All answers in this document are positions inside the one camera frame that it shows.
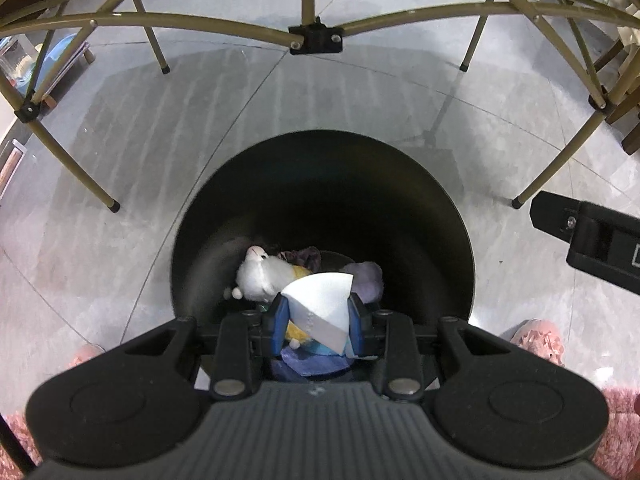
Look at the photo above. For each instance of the black round bin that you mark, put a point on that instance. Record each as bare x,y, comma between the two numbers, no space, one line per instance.
320,195

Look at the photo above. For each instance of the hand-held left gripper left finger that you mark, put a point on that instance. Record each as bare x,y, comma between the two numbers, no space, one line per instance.
280,327

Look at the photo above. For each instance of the dark wooden chair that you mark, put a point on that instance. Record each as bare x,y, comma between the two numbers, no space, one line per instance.
631,130

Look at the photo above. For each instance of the white yellow alpaca plush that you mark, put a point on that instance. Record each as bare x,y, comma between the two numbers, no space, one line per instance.
260,275

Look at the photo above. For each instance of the khaki folding table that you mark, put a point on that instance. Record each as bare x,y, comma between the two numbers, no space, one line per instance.
315,37

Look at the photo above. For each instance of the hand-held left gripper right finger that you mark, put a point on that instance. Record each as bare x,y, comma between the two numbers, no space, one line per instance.
357,327

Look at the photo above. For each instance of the dark purple ruffled cloth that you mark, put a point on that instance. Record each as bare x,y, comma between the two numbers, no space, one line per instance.
300,256

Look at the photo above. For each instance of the lavender plush toy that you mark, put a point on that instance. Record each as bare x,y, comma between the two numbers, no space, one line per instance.
367,280

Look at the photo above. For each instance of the purple woven cloth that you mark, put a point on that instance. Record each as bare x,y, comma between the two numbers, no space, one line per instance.
310,365

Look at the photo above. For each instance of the pink fuzzy slipper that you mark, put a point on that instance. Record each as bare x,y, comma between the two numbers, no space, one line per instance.
542,340
89,352

